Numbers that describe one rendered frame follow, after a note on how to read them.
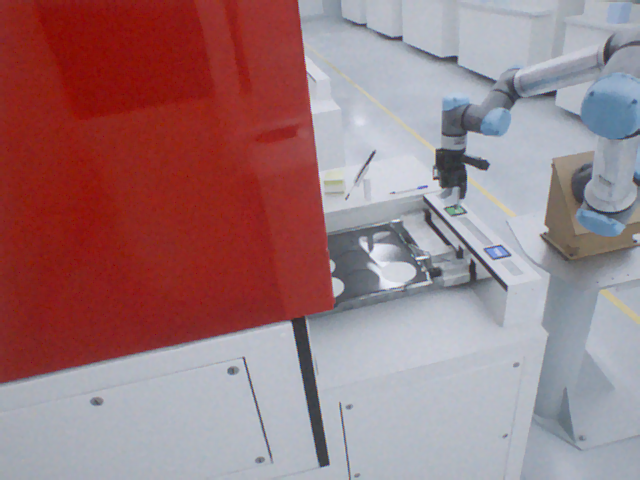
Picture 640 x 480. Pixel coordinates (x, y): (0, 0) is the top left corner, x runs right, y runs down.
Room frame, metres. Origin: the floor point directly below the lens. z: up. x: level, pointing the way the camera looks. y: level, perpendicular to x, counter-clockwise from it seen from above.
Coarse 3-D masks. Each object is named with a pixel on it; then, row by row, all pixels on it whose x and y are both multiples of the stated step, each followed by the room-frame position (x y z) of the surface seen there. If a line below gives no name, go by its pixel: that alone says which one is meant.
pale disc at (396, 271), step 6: (390, 264) 1.18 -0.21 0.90; (396, 264) 1.17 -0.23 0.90; (402, 264) 1.17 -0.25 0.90; (408, 264) 1.16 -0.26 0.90; (384, 270) 1.15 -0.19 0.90; (390, 270) 1.15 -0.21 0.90; (396, 270) 1.14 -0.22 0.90; (402, 270) 1.14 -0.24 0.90; (408, 270) 1.13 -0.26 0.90; (414, 270) 1.13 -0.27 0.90; (384, 276) 1.12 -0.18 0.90; (390, 276) 1.12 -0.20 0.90; (396, 276) 1.11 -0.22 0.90; (402, 276) 1.11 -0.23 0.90; (408, 276) 1.10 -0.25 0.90
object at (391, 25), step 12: (372, 0) 10.75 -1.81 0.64; (384, 0) 9.99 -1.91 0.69; (396, 0) 9.63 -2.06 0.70; (372, 12) 10.79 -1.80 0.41; (384, 12) 10.02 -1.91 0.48; (396, 12) 9.63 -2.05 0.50; (372, 24) 10.84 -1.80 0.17; (384, 24) 10.05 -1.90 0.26; (396, 24) 9.63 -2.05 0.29; (396, 36) 9.62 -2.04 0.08
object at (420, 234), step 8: (400, 224) 1.45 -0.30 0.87; (416, 224) 1.42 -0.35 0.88; (424, 224) 1.41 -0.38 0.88; (408, 232) 1.37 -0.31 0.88; (416, 232) 1.37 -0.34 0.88; (424, 232) 1.36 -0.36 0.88; (432, 232) 1.35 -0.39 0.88; (416, 240) 1.32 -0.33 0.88; (424, 240) 1.31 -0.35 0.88; (432, 240) 1.30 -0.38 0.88; (440, 240) 1.30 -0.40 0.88; (416, 248) 1.30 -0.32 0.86; (424, 248) 1.26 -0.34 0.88; (432, 248) 1.26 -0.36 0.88; (432, 264) 1.18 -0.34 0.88; (440, 280) 1.12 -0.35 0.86; (448, 280) 1.09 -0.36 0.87; (456, 280) 1.10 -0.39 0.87; (464, 280) 1.10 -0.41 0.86
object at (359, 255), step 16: (384, 224) 1.41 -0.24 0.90; (336, 240) 1.35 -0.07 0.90; (352, 240) 1.34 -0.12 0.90; (368, 240) 1.33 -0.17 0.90; (384, 240) 1.31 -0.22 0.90; (336, 256) 1.26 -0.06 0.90; (352, 256) 1.25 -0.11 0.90; (368, 256) 1.23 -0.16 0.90; (384, 256) 1.22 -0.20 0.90; (400, 256) 1.21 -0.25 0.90; (336, 272) 1.17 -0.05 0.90; (352, 272) 1.16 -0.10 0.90; (368, 272) 1.15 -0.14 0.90; (416, 272) 1.12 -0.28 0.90; (352, 288) 1.09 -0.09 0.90; (368, 288) 1.08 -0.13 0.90; (384, 288) 1.06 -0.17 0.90
